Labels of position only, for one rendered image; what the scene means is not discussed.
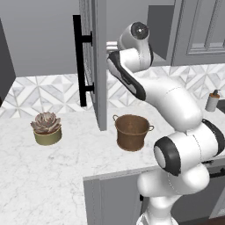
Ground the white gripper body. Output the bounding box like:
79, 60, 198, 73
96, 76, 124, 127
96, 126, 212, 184
105, 40, 120, 54

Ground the grey open cabinet door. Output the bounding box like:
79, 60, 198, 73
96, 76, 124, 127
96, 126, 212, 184
78, 0, 108, 132

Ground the grey panelled cabinet door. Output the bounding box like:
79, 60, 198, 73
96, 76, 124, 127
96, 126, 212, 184
171, 0, 225, 67

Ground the grey base cabinet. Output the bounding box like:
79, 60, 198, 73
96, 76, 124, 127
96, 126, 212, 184
83, 157, 225, 225

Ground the succulent in olive pot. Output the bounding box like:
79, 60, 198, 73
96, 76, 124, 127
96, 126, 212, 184
30, 111, 63, 147

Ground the dark grey tall unit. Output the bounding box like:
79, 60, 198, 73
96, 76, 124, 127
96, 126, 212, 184
0, 18, 17, 104

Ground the grey soap dispenser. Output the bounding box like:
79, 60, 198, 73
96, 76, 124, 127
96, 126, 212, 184
204, 89, 221, 113

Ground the dark sink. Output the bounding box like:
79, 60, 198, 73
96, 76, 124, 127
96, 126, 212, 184
217, 98, 225, 114

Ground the black bar door handle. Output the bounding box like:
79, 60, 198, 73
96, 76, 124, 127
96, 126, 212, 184
72, 14, 95, 108

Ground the grey wall cabinet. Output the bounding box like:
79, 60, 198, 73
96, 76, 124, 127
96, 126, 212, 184
105, 0, 183, 67

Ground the black base cabinet handle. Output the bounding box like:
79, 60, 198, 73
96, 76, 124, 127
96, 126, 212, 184
208, 168, 225, 179

